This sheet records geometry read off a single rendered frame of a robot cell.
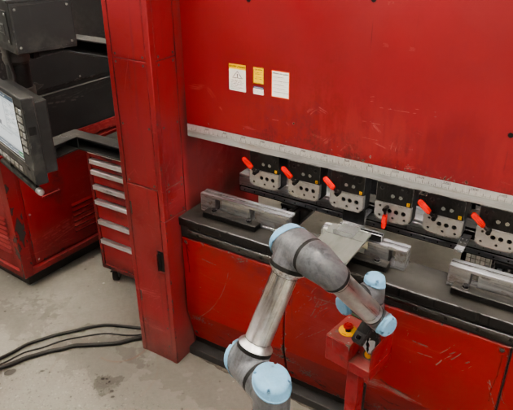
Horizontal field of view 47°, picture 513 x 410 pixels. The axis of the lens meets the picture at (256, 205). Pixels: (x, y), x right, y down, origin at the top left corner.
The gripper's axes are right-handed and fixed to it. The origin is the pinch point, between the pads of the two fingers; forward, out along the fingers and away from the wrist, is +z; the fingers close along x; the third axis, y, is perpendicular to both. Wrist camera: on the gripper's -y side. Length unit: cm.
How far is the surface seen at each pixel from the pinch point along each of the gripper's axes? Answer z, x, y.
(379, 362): 2.3, -4.8, 0.1
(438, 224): -37, -3, 42
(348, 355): -0.7, 4.5, -6.2
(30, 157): -67, 125, -50
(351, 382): 17.8, 5.2, -2.7
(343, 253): -25.4, 23.9, 17.9
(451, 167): -61, -5, 44
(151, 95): -78, 114, 4
